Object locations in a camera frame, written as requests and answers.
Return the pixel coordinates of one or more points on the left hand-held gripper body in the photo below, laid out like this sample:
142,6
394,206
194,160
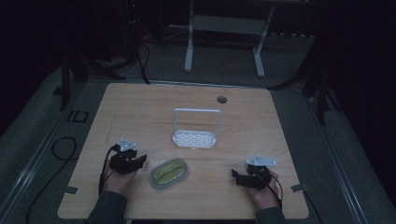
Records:
124,160

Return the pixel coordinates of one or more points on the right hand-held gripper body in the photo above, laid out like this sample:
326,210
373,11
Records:
257,172

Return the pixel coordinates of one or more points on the green oval soap dish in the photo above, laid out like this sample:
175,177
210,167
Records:
168,173

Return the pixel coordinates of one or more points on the person's right hand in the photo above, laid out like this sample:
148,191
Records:
266,193

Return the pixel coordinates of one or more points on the person's left hand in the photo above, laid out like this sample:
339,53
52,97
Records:
117,182

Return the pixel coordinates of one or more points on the grey tape piece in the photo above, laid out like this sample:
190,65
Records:
299,187
71,190

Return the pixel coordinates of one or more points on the black tripod stand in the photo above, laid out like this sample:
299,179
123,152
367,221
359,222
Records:
93,67
314,90

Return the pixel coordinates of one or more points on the white metal stand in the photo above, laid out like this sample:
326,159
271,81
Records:
226,37

